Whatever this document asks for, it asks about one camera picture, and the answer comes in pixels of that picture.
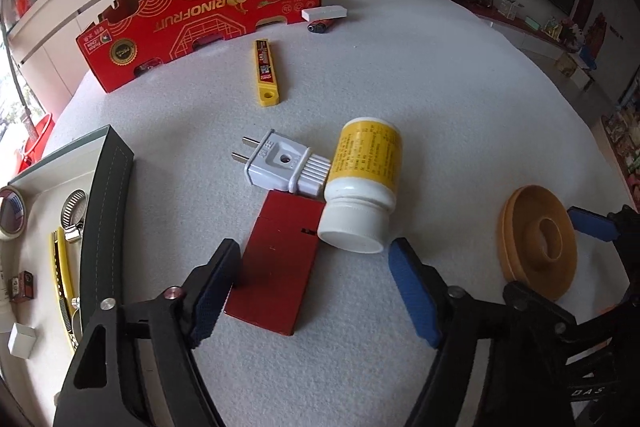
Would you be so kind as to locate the red floral printed card box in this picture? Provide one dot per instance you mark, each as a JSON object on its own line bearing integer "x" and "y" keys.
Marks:
{"x": 24, "y": 287}

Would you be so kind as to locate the red cardboard fruit box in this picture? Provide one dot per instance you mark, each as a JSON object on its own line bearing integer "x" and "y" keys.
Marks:
{"x": 200, "y": 19}

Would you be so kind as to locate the yellow label pill bottle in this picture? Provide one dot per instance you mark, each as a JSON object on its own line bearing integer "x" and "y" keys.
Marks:
{"x": 367, "y": 177}

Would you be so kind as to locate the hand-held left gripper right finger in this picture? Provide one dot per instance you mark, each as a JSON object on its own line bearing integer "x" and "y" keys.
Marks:
{"x": 415, "y": 294}

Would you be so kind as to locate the tan round spool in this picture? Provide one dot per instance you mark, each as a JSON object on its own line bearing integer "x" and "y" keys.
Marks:
{"x": 525, "y": 237}

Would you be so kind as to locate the yellow utility knife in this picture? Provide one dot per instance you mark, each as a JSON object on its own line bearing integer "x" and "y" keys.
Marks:
{"x": 64, "y": 272}

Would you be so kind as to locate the cream masking tape roll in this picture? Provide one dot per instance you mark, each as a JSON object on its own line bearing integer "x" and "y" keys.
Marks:
{"x": 11, "y": 219}

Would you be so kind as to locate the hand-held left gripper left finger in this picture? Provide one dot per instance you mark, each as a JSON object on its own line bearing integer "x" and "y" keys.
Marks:
{"x": 212, "y": 299}

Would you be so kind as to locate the white counter cabinet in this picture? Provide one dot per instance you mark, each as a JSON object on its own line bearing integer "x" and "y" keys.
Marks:
{"x": 75, "y": 7}

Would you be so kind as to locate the white power plug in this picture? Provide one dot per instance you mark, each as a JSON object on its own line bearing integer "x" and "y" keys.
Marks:
{"x": 280, "y": 164}

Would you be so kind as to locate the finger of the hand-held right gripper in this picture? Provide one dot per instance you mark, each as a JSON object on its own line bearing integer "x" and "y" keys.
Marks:
{"x": 535, "y": 314}
{"x": 592, "y": 223}

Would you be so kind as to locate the white rectangular block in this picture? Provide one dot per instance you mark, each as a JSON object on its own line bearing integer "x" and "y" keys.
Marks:
{"x": 22, "y": 339}
{"x": 324, "y": 13}

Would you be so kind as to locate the red plastic basin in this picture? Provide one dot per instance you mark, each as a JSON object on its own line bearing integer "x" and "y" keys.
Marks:
{"x": 35, "y": 142}

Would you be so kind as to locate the white television stand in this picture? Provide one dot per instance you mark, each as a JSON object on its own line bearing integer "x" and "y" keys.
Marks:
{"x": 555, "y": 47}

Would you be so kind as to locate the large white tray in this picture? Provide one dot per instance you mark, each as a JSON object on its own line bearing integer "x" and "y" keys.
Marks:
{"x": 107, "y": 217}

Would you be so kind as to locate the small dark lighter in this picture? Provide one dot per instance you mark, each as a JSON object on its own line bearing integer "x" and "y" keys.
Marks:
{"x": 320, "y": 27}

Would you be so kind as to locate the yellow blade case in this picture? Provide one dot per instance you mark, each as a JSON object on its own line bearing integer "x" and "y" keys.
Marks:
{"x": 266, "y": 74}

